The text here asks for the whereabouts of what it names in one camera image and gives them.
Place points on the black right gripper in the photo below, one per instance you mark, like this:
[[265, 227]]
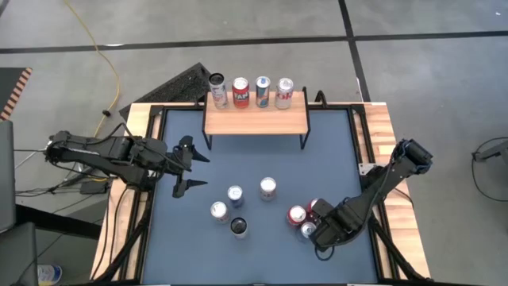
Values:
[[341, 224]]

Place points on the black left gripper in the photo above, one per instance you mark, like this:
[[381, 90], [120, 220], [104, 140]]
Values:
[[170, 163]]

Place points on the blue silver Red Bull can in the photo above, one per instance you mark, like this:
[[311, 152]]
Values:
[[262, 95], [306, 229]]

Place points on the red Fanta strawberry can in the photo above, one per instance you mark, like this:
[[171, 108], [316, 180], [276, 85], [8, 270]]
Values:
[[240, 95], [297, 215], [310, 205]]

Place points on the white Celsius Peach Vibe can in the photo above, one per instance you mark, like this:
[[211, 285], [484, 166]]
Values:
[[218, 93], [239, 226]]

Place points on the silver Diet Coke can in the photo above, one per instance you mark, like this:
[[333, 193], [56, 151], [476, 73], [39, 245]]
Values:
[[268, 187], [219, 209], [283, 97]]

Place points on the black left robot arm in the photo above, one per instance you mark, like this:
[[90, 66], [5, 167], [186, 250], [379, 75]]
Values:
[[99, 149]]

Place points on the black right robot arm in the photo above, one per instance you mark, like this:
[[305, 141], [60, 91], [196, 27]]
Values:
[[381, 186]]

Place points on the blue beverage can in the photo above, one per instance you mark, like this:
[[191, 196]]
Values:
[[235, 193]]

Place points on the blue table mat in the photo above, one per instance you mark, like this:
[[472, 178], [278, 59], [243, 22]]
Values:
[[238, 159]]

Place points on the black power brick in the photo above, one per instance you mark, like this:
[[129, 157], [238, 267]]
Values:
[[93, 187]]

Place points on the white blue yellow container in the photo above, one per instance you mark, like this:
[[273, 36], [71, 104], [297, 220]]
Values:
[[49, 274]]

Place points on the dark grey box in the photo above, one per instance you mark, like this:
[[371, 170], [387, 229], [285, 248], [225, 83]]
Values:
[[18, 258]]

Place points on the black mat orange striped edge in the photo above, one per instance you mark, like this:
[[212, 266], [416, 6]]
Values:
[[10, 85]]

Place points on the wooden shelf black metal frame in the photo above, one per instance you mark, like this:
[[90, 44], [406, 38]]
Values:
[[256, 121]]

